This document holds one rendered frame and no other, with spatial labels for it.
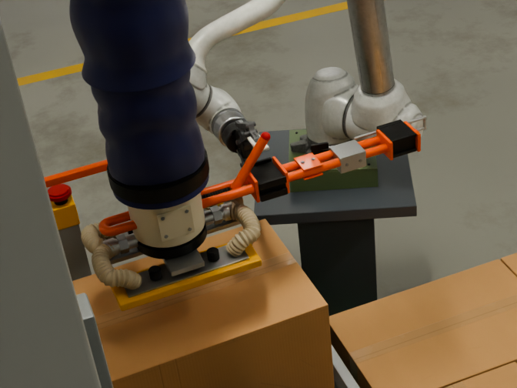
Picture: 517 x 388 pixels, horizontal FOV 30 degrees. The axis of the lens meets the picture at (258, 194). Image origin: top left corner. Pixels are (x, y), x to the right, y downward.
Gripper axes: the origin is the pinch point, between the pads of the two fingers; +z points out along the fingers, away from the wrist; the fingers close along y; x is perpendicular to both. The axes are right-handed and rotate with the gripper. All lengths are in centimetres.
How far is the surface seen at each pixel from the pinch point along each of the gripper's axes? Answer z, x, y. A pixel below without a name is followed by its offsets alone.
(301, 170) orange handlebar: 5.0, -7.4, -0.9
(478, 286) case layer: -7, -66, 68
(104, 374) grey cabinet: 96, 55, -45
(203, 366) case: 21.5, 27.6, 33.2
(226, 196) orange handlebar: 5.6, 11.8, -0.4
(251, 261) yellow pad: 16.7, 11.2, 11.2
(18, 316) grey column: 112, 62, -70
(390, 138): 5.2, -31.1, -2.3
